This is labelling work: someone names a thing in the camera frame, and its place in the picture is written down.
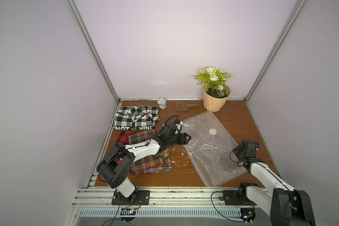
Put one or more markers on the potted artificial flower plant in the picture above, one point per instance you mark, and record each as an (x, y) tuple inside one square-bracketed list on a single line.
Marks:
[(216, 92)]

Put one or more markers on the clear plastic vacuum bag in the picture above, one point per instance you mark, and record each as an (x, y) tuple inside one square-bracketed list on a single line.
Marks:
[(210, 149)]

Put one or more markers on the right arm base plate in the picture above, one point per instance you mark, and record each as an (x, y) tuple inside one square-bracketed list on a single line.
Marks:
[(233, 197)]

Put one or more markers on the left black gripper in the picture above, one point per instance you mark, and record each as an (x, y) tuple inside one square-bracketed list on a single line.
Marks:
[(181, 138)]

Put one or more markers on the multicolour tartan shirt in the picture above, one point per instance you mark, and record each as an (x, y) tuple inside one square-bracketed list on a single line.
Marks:
[(151, 164)]

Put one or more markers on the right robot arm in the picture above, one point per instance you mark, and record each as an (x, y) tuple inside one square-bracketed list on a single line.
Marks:
[(285, 205)]

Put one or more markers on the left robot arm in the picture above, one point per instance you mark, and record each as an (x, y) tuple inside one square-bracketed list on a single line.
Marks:
[(116, 164)]

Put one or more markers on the aluminium rail frame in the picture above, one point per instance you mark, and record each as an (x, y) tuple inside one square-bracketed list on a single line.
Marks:
[(167, 205)]

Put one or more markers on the black white checked shirt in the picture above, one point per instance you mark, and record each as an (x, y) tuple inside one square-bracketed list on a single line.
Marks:
[(136, 118)]

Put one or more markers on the small labelled tin can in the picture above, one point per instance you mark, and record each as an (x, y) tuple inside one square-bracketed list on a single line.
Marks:
[(162, 104)]

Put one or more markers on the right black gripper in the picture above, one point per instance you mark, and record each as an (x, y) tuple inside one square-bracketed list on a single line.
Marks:
[(238, 153)]

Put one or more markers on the red black checked shirt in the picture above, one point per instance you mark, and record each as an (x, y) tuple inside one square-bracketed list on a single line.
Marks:
[(123, 138)]

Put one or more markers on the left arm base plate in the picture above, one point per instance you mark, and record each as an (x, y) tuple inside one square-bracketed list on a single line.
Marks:
[(139, 197)]

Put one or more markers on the brown plastic scoop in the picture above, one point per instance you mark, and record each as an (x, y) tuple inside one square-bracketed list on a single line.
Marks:
[(184, 106)]

